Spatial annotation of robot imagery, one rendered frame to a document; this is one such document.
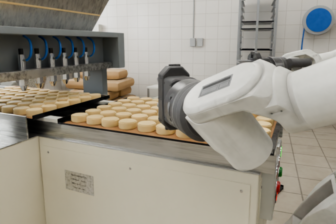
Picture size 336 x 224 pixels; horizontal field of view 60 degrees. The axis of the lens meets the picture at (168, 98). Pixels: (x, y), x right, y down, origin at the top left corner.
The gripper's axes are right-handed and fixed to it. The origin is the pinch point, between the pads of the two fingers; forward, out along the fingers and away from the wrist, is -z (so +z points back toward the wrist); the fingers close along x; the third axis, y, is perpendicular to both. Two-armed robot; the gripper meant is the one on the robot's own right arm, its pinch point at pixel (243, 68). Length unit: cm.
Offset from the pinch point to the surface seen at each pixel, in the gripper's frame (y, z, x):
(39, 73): -14, -71, -3
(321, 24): -224, 280, 29
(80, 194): 6, -60, -38
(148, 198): 23, -43, -32
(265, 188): 40, -19, -24
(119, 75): -356, 24, -58
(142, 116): 12.4, -42.5, -11.8
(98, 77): -50, -47, -10
